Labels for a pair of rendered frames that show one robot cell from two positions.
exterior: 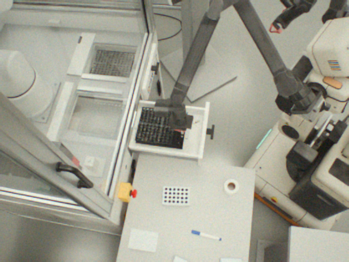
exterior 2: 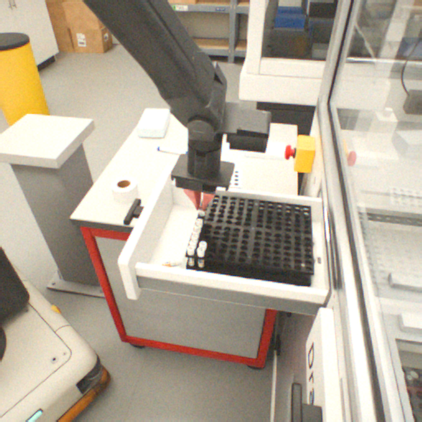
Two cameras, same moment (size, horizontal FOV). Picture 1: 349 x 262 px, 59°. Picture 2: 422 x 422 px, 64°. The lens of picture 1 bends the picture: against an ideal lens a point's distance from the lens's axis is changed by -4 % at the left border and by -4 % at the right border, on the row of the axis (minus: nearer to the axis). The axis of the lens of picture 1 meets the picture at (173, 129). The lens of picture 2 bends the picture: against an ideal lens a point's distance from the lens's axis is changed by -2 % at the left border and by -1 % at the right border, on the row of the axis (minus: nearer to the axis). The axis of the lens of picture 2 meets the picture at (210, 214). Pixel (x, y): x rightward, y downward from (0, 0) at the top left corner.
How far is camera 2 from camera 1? 1.43 m
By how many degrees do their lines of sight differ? 73
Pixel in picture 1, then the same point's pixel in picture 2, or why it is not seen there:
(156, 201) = (252, 184)
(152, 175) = not seen: hidden behind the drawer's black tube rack
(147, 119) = (292, 242)
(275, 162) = (17, 369)
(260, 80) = not seen: outside the picture
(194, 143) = (178, 227)
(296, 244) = (59, 145)
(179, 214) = not seen: hidden behind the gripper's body
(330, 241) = (13, 146)
